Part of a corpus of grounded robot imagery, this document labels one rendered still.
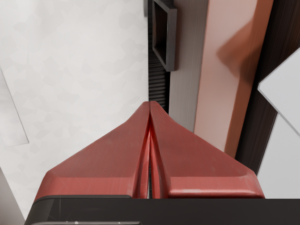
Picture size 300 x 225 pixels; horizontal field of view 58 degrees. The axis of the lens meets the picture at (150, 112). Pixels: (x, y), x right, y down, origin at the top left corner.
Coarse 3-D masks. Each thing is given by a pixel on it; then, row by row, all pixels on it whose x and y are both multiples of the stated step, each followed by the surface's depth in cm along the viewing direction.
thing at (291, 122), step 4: (296, 104) 17; (296, 108) 17; (292, 112) 17; (296, 112) 17; (292, 116) 17; (296, 116) 18; (292, 120) 18; (296, 120) 18; (292, 124) 18; (296, 124) 18; (292, 128) 18; (296, 128) 18; (296, 132) 18
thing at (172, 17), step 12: (156, 0) 22; (168, 0) 21; (156, 12) 24; (168, 12) 20; (156, 24) 25; (168, 24) 20; (156, 36) 25; (168, 36) 21; (156, 48) 25; (168, 48) 21; (168, 60) 22
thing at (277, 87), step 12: (288, 60) 15; (276, 72) 15; (288, 72) 15; (264, 84) 15; (276, 84) 16; (288, 84) 16; (264, 96) 16; (276, 96) 16; (288, 96) 16; (276, 108) 17; (288, 108) 17; (288, 120) 18
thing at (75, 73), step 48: (0, 0) 25; (48, 0) 26; (96, 0) 27; (144, 0) 28; (0, 48) 27; (48, 48) 28; (96, 48) 30; (144, 48) 31; (48, 96) 31; (96, 96) 33; (144, 96) 35; (0, 144) 34; (48, 144) 35
